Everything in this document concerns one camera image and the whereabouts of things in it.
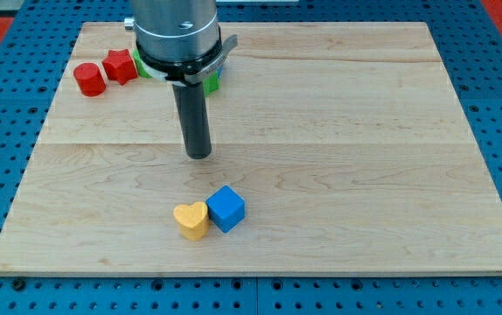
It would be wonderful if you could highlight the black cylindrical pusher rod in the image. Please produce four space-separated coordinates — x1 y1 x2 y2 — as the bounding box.
172 83 212 159

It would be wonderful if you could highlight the red star block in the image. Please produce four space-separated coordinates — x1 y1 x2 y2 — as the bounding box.
102 49 138 85

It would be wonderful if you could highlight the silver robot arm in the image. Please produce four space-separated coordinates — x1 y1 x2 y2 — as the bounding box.
124 0 238 159

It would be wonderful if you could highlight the green circle block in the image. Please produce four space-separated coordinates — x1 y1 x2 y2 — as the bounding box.
132 49 152 79

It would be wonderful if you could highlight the green block behind rod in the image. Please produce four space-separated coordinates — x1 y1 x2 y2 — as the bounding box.
203 71 221 97

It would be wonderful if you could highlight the red cylinder block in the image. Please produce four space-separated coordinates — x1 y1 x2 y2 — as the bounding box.
73 63 106 97

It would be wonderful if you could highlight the blue cube block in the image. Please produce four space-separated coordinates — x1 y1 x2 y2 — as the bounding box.
206 185 246 233

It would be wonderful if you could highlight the yellow heart block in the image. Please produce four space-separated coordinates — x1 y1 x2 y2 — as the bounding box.
173 201 210 241

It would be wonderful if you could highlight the wooden board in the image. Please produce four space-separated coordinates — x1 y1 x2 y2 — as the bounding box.
0 22 502 277

